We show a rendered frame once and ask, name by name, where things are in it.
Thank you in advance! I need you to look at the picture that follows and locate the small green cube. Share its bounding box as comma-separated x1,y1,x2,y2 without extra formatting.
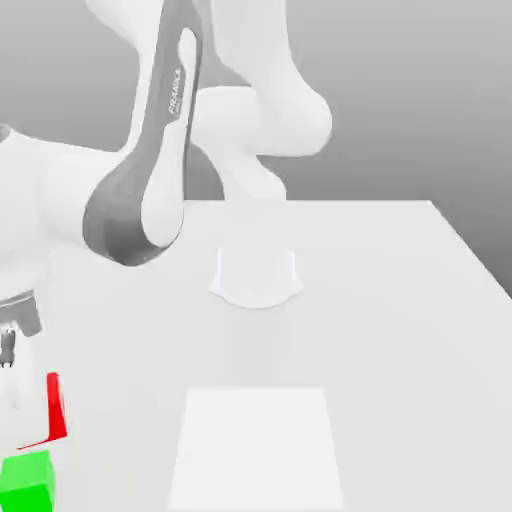
0,449,57,512

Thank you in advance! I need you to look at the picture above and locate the small red cube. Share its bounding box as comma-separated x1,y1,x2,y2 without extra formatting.
16,371,70,452

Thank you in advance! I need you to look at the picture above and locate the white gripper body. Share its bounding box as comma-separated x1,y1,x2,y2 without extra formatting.
0,336,50,448

